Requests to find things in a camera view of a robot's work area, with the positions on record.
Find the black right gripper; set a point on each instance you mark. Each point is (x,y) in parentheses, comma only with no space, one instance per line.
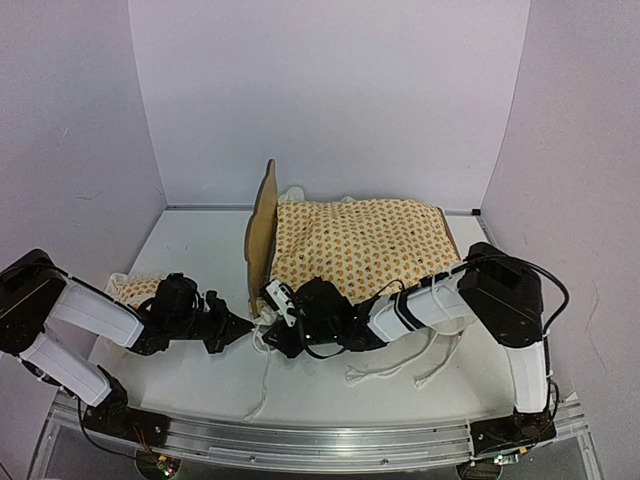
(287,346)

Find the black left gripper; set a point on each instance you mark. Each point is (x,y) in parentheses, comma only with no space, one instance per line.
(229,327)

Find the small duck print pillow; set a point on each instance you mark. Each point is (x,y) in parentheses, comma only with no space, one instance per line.
(133,290)

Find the wooden pet bed frame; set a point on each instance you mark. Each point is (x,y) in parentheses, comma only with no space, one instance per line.
(262,240)

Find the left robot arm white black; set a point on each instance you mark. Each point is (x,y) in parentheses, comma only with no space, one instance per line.
(38,297)

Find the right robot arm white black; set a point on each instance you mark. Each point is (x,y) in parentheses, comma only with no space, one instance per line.
(515,300)

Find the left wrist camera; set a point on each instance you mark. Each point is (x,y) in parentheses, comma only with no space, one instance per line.
(213,302)

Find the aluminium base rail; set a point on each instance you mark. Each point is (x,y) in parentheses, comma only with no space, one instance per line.
(320,425)

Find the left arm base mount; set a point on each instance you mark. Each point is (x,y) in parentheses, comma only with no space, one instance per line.
(115,418)

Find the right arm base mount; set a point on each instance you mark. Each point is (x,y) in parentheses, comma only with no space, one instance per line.
(505,435)

